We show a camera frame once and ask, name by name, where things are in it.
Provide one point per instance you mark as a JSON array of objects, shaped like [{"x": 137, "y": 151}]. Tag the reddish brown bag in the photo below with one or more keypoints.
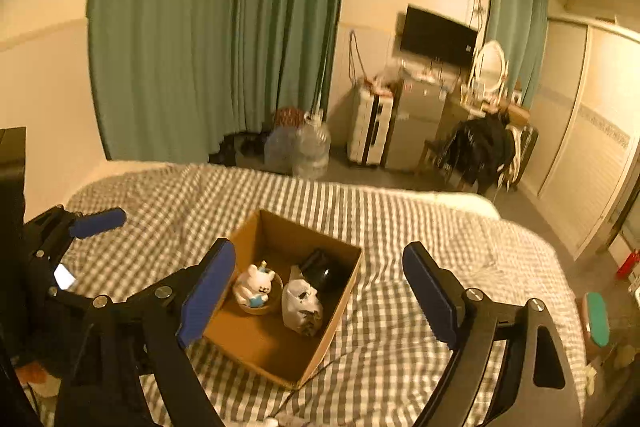
[{"x": 290, "y": 117}]

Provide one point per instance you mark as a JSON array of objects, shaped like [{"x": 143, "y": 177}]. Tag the white suitcase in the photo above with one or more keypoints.
[{"x": 367, "y": 127}]

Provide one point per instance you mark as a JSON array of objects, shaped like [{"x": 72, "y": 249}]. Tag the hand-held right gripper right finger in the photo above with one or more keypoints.
[{"x": 429, "y": 292}]

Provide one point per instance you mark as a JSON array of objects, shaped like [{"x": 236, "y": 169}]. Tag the wooden dressing table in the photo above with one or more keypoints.
[{"x": 452, "y": 117}]

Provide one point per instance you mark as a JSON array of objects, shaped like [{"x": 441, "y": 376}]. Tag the oval white vanity mirror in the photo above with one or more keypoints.
[{"x": 489, "y": 64}]

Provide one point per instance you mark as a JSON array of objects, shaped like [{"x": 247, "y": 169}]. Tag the brown cardboard box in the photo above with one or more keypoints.
[{"x": 260, "y": 342}]

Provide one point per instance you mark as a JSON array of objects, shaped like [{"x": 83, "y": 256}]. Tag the dark cloth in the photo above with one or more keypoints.
[{"x": 240, "y": 147}]

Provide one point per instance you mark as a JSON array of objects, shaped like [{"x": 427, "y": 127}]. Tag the black jacket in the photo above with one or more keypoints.
[{"x": 482, "y": 147}]

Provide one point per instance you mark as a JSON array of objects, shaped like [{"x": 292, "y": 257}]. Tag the bluish clear water jug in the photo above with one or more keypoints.
[{"x": 280, "y": 149}]

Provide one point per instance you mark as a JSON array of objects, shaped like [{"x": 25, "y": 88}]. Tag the grey mini fridge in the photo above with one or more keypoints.
[{"x": 415, "y": 127}]

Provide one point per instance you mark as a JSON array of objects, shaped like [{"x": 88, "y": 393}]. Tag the orange white object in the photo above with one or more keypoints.
[{"x": 37, "y": 379}]

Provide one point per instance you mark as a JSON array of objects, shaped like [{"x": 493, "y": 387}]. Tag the green topped stool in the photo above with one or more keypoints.
[{"x": 597, "y": 319}]

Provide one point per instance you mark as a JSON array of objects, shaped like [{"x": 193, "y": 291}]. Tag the wide green curtain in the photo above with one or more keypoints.
[{"x": 200, "y": 32}]

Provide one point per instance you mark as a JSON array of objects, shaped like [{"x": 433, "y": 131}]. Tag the clear plastic bag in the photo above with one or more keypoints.
[{"x": 300, "y": 302}]

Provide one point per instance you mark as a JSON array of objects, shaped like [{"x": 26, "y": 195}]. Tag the black wall television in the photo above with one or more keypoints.
[{"x": 437, "y": 37}]

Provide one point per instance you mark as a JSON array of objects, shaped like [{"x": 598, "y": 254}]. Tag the grey checked bed blanket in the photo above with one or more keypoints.
[{"x": 400, "y": 222}]

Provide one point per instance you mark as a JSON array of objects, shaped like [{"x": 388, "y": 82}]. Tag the wooden chair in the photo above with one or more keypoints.
[{"x": 431, "y": 157}]

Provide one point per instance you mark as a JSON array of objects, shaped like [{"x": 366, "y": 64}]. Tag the white bunny figurine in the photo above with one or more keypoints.
[{"x": 252, "y": 285}]

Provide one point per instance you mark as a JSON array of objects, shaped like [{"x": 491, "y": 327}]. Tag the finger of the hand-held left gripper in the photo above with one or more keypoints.
[{"x": 97, "y": 223}]

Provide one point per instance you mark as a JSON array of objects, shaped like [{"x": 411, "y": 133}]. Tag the narrow green curtain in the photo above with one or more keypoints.
[{"x": 515, "y": 22}]

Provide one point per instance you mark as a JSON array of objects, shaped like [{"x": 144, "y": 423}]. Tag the red fire extinguisher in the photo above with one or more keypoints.
[{"x": 628, "y": 264}]

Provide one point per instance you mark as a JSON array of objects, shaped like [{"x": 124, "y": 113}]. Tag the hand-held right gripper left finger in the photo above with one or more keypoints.
[{"x": 207, "y": 294}]

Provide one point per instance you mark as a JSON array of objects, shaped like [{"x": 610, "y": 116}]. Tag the black round container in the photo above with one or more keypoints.
[{"x": 325, "y": 274}]

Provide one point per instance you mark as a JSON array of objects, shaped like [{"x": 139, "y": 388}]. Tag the white sliding wardrobe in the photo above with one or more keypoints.
[{"x": 585, "y": 122}]

